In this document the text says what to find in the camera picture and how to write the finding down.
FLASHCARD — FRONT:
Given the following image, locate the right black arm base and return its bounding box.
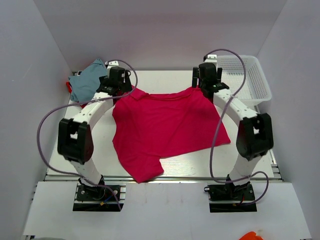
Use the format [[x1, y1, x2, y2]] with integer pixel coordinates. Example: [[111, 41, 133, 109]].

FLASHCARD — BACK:
[[203, 183, 257, 213]]

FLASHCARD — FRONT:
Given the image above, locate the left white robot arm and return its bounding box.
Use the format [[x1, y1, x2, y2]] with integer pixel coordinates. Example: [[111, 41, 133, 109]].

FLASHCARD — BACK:
[[57, 66, 133, 200]]

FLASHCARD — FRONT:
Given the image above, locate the white perforated plastic basket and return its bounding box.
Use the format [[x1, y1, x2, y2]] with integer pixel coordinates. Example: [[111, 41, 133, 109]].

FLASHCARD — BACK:
[[217, 55, 272, 107]]

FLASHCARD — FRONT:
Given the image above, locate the magenta red t shirt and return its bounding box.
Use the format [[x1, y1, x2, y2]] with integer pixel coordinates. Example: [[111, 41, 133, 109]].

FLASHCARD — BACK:
[[112, 87, 231, 183]]

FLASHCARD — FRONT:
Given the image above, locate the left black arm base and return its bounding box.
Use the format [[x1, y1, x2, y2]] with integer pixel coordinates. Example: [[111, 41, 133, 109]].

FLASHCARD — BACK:
[[72, 184, 125, 212]]

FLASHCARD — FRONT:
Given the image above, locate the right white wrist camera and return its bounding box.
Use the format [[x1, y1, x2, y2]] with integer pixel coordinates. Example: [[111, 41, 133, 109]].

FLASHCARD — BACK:
[[203, 54, 218, 66]]

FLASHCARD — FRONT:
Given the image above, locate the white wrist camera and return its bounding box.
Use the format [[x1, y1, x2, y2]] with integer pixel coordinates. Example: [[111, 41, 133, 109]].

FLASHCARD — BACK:
[[203, 54, 218, 66], [104, 60, 119, 70]]

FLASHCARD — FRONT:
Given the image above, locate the folded light blue t shirt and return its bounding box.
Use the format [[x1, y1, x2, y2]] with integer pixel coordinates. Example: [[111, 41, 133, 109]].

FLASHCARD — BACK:
[[68, 58, 108, 103]]

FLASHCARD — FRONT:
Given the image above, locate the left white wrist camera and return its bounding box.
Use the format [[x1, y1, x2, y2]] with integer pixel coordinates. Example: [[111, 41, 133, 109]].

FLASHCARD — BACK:
[[104, 60, 119, 70]]

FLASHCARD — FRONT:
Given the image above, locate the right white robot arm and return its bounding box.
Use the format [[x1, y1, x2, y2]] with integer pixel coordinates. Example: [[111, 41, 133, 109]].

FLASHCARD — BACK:
[[191, 62, 274, 200]]

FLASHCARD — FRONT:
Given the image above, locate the orange object at bottom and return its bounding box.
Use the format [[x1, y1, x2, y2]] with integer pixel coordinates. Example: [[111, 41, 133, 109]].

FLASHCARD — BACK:
[[239, 231, 264, 240]]

